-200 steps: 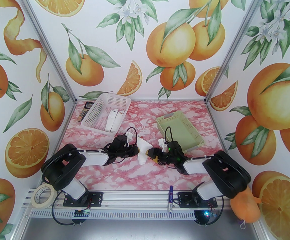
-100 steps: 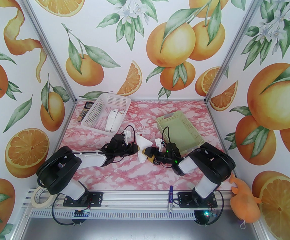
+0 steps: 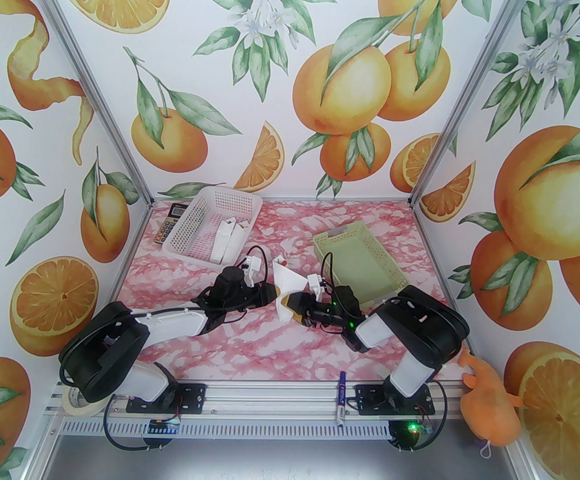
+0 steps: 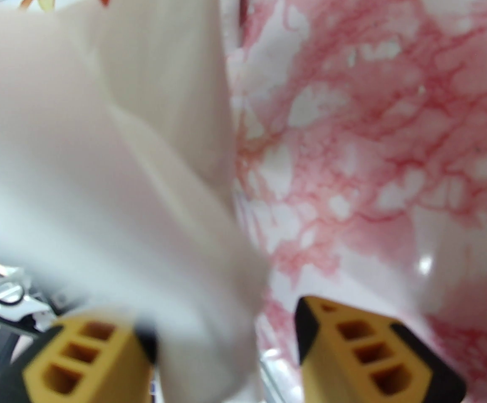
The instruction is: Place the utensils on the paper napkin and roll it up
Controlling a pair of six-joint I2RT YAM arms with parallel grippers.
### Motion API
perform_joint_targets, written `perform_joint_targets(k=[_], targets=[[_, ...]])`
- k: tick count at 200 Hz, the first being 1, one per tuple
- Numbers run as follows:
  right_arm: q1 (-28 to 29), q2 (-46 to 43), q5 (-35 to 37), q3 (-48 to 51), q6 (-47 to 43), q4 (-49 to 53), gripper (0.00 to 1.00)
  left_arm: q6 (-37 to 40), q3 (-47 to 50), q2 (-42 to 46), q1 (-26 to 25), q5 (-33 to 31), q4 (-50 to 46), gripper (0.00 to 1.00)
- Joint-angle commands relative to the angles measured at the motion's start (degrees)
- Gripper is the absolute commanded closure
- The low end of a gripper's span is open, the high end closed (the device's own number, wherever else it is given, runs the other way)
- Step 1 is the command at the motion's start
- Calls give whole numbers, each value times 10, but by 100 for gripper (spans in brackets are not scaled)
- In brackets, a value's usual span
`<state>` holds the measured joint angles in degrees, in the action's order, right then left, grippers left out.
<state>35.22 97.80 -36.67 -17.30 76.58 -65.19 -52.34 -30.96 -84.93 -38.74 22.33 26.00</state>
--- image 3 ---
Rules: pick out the white paper napkin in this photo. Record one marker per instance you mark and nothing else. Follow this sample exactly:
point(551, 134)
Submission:
point(287, 280)

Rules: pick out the green perforated plastic tray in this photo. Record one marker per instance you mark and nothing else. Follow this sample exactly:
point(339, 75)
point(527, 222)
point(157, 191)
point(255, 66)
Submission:
point(365, 258)

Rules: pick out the white perforated plastic basket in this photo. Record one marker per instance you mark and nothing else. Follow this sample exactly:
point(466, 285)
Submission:
point(194, 233)

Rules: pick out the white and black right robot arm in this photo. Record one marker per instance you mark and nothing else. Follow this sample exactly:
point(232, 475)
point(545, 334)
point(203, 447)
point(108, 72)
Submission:
point(420, 318)

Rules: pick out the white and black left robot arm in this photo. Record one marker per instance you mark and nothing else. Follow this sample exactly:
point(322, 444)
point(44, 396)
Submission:
point(99, 353)

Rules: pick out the beige masking tape roll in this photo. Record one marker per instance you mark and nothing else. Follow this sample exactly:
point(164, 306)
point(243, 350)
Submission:
point(82, 408)

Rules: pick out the blue marker pen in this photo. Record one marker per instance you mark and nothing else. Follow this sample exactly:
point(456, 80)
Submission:
point(342, 398)

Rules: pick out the black and gold calculator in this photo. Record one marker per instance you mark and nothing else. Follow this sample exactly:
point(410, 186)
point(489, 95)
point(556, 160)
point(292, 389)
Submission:
point(167, 225)

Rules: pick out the small circuit board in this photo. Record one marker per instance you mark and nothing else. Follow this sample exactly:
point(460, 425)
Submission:
point(164, 425)
point(417, 428)

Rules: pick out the orange plush toy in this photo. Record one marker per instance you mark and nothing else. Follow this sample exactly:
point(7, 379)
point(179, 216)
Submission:
point(490, 403)

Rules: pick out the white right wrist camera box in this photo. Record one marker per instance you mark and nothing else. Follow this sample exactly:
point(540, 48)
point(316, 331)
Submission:
point(316, 285)

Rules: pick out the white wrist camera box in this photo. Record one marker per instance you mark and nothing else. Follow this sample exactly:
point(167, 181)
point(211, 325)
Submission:
point(316, 285)
point(252, 268)

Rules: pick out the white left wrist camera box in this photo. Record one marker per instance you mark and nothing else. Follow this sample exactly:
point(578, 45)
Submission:
point(252, 268)

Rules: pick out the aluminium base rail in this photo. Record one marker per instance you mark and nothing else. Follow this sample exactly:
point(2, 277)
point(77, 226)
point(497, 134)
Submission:
point(269, 398)

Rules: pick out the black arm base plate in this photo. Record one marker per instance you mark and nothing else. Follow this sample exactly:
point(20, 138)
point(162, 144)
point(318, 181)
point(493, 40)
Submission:
point(370, 400)
point(189, 398)

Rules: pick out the aluminium frame post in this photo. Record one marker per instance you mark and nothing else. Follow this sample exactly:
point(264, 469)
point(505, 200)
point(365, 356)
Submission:
point(474, 83)
point(93, 83)

